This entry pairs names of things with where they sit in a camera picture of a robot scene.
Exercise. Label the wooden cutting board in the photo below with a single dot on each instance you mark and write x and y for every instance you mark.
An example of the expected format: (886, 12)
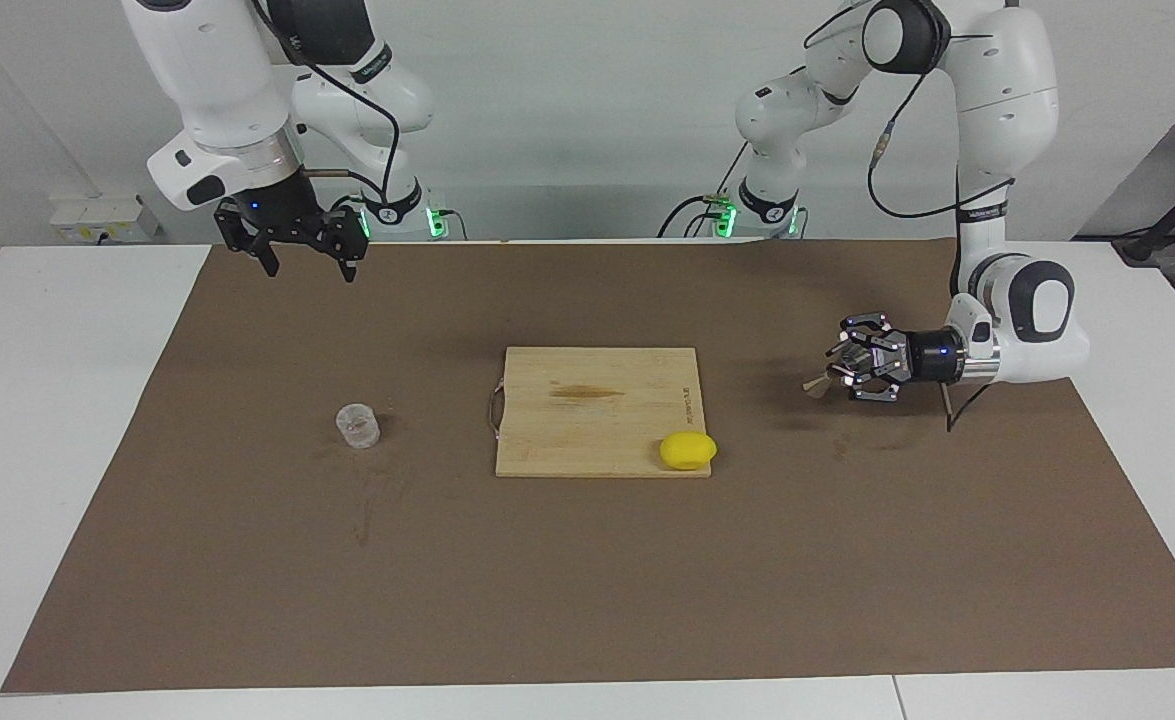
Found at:
(587, 430)

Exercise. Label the metal jigger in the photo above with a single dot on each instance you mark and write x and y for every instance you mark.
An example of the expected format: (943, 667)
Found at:
(815, 387)

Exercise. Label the black stand leg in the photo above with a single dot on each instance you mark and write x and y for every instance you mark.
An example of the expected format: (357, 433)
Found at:
(1142, 245)

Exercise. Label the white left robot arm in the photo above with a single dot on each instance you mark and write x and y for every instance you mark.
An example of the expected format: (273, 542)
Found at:
(1007, 100)

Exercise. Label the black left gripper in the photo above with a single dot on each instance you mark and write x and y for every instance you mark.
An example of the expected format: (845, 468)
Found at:
(927, 355)

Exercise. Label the brown table mat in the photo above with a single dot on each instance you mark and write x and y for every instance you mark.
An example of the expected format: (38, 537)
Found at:
(587, 580)

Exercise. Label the clear glass cup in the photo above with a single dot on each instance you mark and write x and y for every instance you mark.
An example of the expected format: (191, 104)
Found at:
(357, 427)

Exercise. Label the yellow lemon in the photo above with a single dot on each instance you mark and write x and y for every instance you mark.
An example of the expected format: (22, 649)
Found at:
(687, 451)

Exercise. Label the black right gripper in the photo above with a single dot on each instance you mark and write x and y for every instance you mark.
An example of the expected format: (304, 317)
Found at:
(277, 210)

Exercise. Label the white wall socket box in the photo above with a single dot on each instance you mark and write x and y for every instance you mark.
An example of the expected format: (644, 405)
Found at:
(102, 215)

